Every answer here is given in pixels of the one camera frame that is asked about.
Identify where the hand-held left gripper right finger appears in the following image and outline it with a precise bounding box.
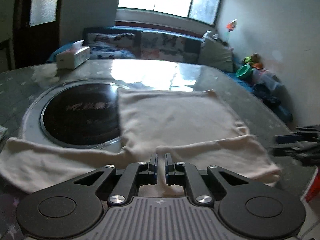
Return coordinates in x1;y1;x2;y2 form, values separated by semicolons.
164;153;249;205

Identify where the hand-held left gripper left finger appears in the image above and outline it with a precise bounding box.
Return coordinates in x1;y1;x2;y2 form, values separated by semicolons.
72;153;158;205

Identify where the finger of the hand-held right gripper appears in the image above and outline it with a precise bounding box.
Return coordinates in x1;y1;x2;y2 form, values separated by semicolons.
272;146;320;166
274;126;320;145

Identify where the cream garment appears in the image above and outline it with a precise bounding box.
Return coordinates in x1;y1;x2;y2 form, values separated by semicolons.
0;89;281;198

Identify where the red object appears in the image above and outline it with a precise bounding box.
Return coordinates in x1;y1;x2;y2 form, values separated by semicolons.
304;167;320;203

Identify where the clear plastic container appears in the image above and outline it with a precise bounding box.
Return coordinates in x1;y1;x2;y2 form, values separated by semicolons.
252;69;278;90

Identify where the green bowl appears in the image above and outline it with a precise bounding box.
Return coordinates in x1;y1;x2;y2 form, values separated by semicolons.
236;64;252;78

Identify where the stuffed toy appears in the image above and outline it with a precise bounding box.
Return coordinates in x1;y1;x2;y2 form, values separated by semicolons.
244;53;263;69

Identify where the round black induction cooktop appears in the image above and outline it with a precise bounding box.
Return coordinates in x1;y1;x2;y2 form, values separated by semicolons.
40;84;123;147

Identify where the grey pillow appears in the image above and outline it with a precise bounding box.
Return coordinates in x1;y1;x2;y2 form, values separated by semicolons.
197;31;234;72

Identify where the butterfly print pillow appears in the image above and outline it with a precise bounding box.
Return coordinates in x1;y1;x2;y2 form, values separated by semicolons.
86;32;137;58
140;31;187;60

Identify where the blue sofa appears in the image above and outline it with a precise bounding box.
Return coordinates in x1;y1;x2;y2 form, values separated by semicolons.
47;26;293;123

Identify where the colourful pinwheel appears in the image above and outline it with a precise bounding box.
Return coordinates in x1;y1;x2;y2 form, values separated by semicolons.
226;19;238;40

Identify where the white tissue box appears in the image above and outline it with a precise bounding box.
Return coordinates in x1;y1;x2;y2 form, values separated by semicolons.
55;40;91;70

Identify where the dark wooden door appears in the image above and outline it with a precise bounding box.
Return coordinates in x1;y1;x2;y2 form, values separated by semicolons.
14;0;65;69

